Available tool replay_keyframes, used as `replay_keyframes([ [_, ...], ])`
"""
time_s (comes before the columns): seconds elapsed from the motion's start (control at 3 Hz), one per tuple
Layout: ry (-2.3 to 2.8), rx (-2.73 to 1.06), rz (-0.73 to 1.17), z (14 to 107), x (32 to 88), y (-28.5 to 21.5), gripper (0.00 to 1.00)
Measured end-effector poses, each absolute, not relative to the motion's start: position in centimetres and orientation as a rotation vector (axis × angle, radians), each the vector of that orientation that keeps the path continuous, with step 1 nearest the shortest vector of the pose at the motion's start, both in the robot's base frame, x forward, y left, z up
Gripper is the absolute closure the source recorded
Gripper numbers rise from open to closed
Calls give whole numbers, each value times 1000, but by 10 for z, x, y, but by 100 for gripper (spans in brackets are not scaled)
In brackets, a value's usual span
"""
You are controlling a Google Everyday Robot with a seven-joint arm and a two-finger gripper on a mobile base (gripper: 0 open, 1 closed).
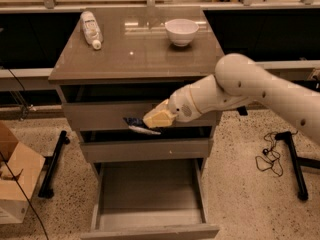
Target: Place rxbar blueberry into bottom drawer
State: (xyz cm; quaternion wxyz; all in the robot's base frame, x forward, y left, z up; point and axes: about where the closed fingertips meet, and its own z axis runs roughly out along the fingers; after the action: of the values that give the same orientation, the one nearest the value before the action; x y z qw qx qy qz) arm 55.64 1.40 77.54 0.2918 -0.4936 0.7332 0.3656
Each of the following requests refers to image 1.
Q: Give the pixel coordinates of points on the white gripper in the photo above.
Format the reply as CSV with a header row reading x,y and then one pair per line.
x,y
181,106

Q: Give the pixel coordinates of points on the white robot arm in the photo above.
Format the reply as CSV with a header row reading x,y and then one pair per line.
x,y
236,81

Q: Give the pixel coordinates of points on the grey middle drawer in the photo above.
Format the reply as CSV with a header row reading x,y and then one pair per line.
x,y
127,145

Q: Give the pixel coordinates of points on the grey drawer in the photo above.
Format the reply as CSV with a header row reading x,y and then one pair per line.
x,y
127,145
103,106
150,200

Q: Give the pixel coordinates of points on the grey drawer cabinet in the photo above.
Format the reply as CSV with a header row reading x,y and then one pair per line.
x,y
136,49

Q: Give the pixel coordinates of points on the grey top drawer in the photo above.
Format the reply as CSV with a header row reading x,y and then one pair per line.
x,y
103,106

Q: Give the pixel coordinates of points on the grey bottom drawer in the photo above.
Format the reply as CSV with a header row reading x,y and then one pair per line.
x,y
150,200

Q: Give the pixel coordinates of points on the white ceramic bowl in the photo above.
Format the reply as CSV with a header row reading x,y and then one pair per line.
x,y
181,32

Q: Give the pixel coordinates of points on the white plastic bottle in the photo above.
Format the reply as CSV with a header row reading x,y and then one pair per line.
x,y
91,30

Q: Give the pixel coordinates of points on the black left floor leg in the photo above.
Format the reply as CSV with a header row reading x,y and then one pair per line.
x,y
46,191

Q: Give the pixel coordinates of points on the black floor leg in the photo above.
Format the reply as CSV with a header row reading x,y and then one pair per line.
x,y
46,191
297,163

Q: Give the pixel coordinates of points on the black right floor leg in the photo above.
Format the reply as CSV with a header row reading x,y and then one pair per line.
x,y
297,163

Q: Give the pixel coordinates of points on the brown cardboard box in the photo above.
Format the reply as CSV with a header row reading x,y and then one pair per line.
x,y
20,169

